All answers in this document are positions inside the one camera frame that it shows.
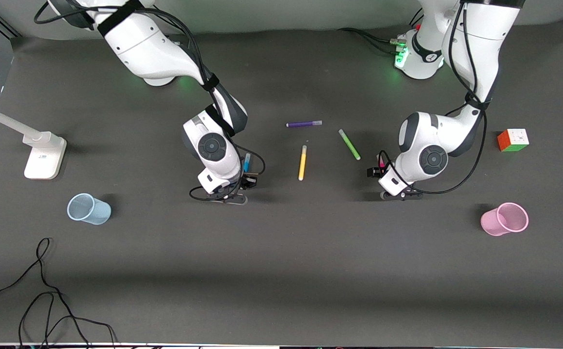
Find green marker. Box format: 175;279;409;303
338;128;361;161

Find pink mesh cup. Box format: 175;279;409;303
480;202;530;237

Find rubik's cube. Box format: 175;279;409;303
497;128;530;153

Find blue mesh cup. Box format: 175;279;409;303
67;193;112;225

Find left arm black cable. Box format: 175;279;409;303
382;0;489;195

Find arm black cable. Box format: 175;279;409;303
382;0;489;195
34;0;266;202

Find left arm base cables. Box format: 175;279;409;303
337;27;404;55

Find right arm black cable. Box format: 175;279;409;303
34;0;266;202

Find white camera stand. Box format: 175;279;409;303
0;98;67;180

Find loose black floor cable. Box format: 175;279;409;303
0;237;118;349

